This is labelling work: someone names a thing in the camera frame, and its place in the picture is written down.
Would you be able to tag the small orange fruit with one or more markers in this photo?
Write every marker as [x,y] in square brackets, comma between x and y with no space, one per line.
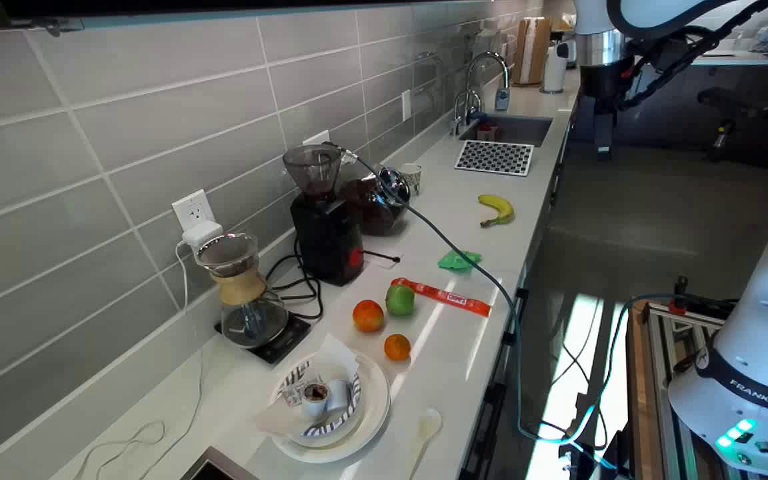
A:
[395,346]

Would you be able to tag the yellow banana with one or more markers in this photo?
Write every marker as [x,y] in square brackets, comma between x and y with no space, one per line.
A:
[500,209]

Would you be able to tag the large orange fruit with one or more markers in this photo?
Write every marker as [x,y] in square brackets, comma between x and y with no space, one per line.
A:
[370,316]

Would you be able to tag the white kettle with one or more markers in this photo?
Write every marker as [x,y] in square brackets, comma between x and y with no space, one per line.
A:
[555,66]

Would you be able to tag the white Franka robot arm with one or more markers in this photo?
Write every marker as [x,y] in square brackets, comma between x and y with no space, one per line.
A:
[759,356]

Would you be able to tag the wooden cutting board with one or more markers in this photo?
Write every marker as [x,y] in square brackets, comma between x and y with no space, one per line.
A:
[531,48]

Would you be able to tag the white round plate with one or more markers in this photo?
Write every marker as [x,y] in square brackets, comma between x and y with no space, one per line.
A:
[371,416]

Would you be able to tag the green apple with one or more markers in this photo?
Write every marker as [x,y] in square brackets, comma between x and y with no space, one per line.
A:
[400,302]

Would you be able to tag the glass jar of coffee beans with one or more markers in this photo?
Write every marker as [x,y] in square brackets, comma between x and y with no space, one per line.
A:
[375,217]

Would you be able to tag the glass pour-over coffee carafe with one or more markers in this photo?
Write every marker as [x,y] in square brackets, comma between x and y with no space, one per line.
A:
[246,310]

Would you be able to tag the black coffee grinder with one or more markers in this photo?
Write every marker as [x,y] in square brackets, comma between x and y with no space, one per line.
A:
[326,240]

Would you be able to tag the patterned paper cup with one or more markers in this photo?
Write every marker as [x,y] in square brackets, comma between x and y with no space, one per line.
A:
[411,177]

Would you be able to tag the black induction cooktop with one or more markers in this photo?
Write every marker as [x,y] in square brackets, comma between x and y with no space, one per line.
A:
[215,466]

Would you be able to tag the blue soap bottle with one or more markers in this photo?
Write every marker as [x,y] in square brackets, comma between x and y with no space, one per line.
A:
[503,94]

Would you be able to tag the red flat strip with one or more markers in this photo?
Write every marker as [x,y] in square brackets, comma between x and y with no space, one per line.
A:
[451,300]

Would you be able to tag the patterned white bowl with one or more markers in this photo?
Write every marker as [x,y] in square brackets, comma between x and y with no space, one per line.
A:
[348,413]

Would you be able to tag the black coffee scale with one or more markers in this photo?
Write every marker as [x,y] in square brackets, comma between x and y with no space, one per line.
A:
[284,341]

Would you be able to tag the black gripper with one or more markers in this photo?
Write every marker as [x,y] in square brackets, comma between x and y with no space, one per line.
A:
[606,94]

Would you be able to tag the chrome sink faucet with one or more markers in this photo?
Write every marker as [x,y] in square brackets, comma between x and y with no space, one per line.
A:
[470,101]

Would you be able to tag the white wall outlet with plug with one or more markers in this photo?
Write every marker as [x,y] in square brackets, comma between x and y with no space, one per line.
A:
[192,213]

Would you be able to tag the dark office chair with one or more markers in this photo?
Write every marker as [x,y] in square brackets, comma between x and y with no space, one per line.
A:
[740,109]

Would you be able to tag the white plastic spoon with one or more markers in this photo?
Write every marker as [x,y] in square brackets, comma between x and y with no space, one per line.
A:
[428,424]

